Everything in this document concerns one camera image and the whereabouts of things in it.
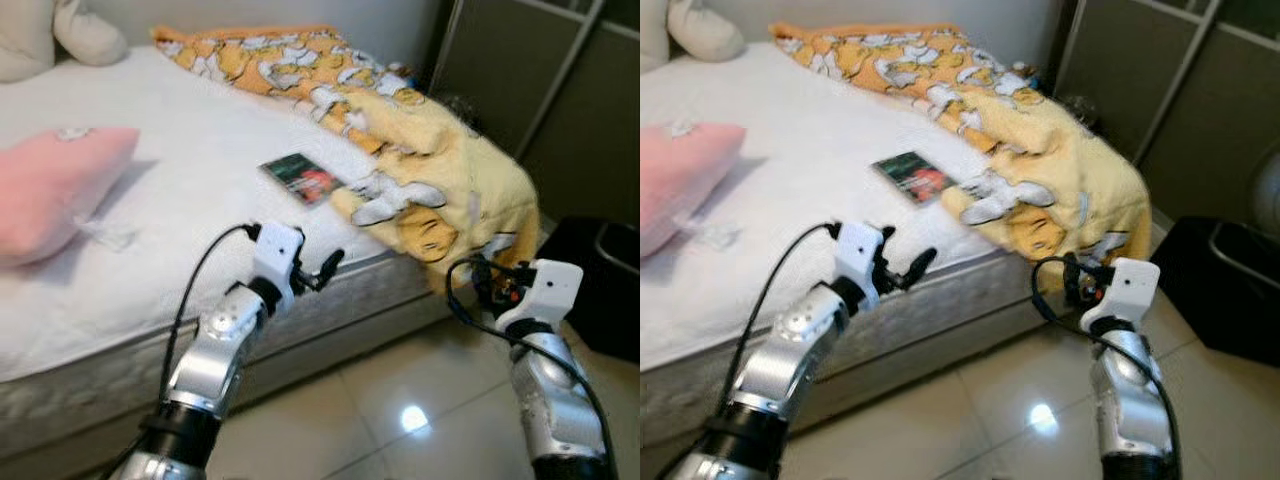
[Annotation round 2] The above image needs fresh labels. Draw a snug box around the dark red cover book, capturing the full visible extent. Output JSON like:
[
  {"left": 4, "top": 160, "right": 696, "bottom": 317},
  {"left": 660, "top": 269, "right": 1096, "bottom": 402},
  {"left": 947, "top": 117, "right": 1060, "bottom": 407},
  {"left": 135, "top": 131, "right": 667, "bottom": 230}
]
[
  {"left": 259, "top": 152, "right": 347, "bottom": 209},
  {"left": 872, "top": 150, "right": 963, "bottom": 207}
]

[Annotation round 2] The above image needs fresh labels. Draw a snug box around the yellow cartoon print blanket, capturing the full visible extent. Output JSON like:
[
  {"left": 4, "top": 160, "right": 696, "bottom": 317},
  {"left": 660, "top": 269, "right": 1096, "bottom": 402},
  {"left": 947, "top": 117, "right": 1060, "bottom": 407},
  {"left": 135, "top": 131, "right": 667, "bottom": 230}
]
[
  {"left": 768, "top": 22, "right": 1153, "bottom": 267},
  {"left": 150, "top": 24, "right": 542, "bottom": 293}
]

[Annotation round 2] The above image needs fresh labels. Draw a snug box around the white tissue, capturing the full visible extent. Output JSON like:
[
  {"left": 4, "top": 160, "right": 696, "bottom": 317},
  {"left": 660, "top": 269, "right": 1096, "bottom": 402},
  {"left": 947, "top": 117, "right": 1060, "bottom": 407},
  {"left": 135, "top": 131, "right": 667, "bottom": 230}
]
[
  {"left": 685, "top": 218, "right": 744, "bottom": 252},
  {"left": 75, "top": 215, "right": 138, "bottom": 252}
]

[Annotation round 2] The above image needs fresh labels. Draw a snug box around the pink pillow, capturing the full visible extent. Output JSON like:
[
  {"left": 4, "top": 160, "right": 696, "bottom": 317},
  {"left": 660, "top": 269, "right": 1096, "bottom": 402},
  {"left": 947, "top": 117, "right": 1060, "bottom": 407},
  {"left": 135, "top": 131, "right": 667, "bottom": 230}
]
[
  {"left": 0, "top": 126, "right": 141, "bottom": 268},
  {"left": 640, "top": 122, "right": 748, "bottom": 259}
]

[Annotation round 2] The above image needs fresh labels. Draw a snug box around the black storage bin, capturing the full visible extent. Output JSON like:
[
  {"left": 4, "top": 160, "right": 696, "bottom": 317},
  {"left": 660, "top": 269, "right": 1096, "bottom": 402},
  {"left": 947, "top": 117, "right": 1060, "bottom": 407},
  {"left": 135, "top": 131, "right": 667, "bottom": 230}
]
[
  {"left": 535, "top": 215, "right": 640, "bottom": 363},
  {"left": 1150, "top": 215, "right": 1280, "bottom": 369}
]

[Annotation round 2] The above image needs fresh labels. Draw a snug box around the clear glass vessel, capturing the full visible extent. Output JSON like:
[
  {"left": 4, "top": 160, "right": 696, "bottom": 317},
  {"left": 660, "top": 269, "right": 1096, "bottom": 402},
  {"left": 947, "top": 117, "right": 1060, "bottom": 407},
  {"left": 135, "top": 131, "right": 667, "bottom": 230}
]
[
  {"left": 1060, "top": 94, "right": 1103, "bottom": 133},
  {"left": 440, "top": 95, "right": 487, "bottom": 137}
]

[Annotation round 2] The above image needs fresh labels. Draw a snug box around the white mattress bed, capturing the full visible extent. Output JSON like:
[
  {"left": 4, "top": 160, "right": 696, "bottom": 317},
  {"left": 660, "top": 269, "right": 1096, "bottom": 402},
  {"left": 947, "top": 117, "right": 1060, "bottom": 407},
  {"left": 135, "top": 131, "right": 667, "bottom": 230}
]
[
  {"left": 640, "top": 42, "right": 1151, "bottom": 451},
  {"left": 0, "top": 42, "right": 546, "bottom": 471}
]

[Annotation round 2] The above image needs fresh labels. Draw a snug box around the dark grey wardrobe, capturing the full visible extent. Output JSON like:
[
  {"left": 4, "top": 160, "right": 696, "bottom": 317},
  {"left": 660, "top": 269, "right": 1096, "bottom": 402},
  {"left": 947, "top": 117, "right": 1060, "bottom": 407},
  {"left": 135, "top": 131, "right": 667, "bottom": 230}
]
[
  {"left": 1050, "top": 0, "right": 1280, "bottom": 201},
  {"left": 425, "top": 0, "right": 640, "bottom": 226}
]

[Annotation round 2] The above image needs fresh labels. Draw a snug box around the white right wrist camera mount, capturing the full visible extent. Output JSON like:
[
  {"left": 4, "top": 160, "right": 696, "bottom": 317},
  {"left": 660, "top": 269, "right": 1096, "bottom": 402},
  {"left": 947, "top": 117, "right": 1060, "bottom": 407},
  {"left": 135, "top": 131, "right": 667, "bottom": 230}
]
[
  {"left": 497, "top": 259, "right": 584, "bottom": 333},
  {"left": 1080, "top": 257, "right": 1161, "bottom": 334}
]

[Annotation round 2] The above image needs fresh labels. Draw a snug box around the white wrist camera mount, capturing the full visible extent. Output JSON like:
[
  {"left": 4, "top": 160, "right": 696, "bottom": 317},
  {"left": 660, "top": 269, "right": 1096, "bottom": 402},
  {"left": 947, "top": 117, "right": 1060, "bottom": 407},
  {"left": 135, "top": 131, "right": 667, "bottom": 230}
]
[
  {"left": 835, "top": 222, "right": 889, "bottom": 301},
  {"left": 497, "top": 259, "right": 584, "bottom": 333},
  {"left": 250, "top": 222, "right": 306, "bottom": 301},
  {"left": 1080, "top": 257, "right": 1161, "bottom": 334}
]

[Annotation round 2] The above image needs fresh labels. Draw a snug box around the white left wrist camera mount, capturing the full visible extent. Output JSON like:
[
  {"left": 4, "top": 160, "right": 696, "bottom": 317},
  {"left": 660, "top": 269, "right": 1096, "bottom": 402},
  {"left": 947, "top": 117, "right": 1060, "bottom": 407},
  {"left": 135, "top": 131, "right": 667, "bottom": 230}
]
[
  {"left": 835, "top": 222, "right": 889, "bottom": 301},
  {"left": 250, "top": 222, "right": 306, "bottom": 301}
]

